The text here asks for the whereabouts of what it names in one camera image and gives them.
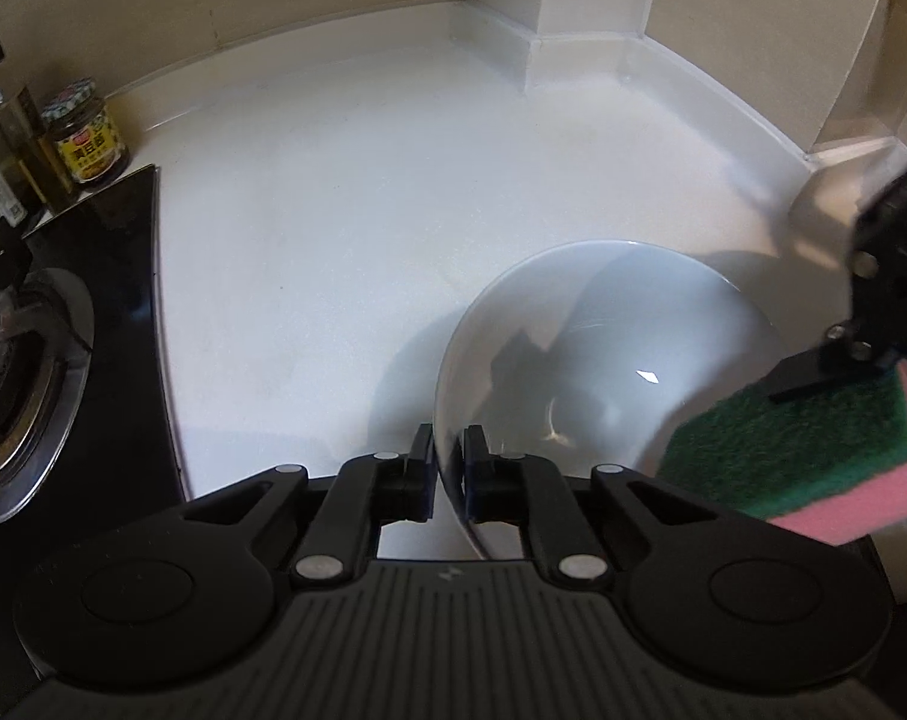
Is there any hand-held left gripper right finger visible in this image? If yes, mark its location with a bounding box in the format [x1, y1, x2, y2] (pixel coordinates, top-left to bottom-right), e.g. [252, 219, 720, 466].
[462, 424, 719, 586]

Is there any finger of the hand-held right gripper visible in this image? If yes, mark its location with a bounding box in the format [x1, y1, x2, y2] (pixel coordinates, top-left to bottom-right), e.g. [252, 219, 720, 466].
[767, 162, 907, 403]

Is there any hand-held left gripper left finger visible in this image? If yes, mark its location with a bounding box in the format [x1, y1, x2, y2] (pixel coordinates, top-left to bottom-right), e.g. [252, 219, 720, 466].
[183, 422, 436, 586]

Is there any pink and green sponge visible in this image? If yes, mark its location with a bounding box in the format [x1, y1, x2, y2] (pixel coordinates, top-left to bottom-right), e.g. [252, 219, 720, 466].
[657, 358, 907, 547]

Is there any white ceramic bowl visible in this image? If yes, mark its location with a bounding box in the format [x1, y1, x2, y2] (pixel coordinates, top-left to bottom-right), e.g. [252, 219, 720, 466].
[433, 240, 789, 562]

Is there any black glass stove top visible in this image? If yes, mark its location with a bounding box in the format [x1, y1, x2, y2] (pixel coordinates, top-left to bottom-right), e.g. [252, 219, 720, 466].
[0, 163, 188, 535]

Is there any metal gas burner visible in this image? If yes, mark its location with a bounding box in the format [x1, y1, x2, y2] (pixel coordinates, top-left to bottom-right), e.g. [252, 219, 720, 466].
[0, 266, 95, 526]

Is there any yellow label sauce jar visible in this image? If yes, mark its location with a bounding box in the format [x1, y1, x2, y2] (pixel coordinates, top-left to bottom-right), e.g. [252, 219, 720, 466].
[40, 77, 130, 185]

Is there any cooking oil bottle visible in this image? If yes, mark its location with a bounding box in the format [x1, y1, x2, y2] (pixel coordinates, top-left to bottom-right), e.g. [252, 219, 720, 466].
[0, 79, 76, 212]

